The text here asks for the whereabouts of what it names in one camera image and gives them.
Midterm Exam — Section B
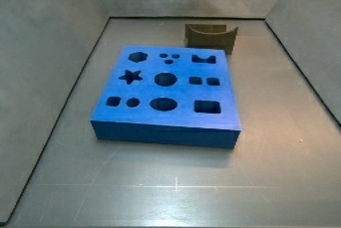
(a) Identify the blue foam shape-sorting board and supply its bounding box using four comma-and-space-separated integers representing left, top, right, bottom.
91, 46, 241, 148

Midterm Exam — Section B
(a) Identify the black curved cradle stand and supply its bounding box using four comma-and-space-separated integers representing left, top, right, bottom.
185, 24, 238, 55

